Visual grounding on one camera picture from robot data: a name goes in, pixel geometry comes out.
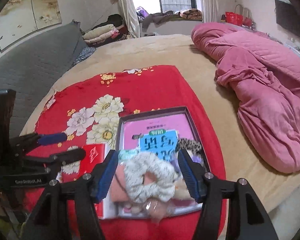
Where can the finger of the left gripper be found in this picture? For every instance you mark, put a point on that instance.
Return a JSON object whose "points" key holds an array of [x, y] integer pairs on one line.
{"points": [[67, 157], [50, 139]]}

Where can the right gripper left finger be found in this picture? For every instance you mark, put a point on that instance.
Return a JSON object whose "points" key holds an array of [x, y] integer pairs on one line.
{"points": [[102, 175]]}

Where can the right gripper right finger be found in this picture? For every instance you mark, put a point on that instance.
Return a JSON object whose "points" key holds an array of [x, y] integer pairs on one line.
{"points": [[193, 174]]}

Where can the leopard print scrunchie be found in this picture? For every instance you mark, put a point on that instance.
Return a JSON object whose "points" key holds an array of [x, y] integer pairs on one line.
{"points": [[190, 145]]}

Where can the white knit scrunchie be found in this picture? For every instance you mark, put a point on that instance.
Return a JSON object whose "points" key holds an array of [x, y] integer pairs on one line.
{"points": [[147, 176]]}

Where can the grey shallow box tray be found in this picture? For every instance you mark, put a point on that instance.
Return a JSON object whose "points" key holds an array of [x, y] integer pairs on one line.
{"points": [[160, 129]]}

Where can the red floral blanket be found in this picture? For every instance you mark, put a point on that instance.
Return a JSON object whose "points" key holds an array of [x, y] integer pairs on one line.
{"points": [[149, 89]]}

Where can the pink cloth in bag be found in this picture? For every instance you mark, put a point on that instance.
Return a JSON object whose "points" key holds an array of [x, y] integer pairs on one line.
{"points": [[154, 208]]}

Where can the grey quilted headboard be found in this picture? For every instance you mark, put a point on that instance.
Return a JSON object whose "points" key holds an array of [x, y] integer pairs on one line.
{"points": [[35, 65]]}

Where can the beige bed sheet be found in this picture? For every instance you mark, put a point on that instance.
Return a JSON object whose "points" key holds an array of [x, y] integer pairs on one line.
{"points": [[278, 192]]}

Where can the blue patterned pillow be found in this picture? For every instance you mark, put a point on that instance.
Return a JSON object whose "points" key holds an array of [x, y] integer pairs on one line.
{"points": [[84, 54]]}

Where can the pink quilted duvet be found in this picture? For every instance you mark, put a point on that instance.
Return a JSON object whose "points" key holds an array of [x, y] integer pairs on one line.
{"points": [[265, 76]]}

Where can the folded blankets stack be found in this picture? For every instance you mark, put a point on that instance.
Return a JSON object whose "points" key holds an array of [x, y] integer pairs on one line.
{"points": [[113, 30]]}

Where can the clothes on window sill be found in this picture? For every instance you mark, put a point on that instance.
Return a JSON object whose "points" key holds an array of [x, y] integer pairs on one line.
{"points": [[162, 17]]}

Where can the red gift bags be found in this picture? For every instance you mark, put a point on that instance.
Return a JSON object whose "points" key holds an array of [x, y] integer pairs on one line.
{"points": [[241, 17]]}

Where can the landscape wall painting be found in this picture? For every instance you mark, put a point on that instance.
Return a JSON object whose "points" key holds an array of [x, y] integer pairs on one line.
{"points": [[20, 18]]}

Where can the black wall television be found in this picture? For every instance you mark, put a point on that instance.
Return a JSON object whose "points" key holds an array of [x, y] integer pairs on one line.
{"points": [[287, 17]]}

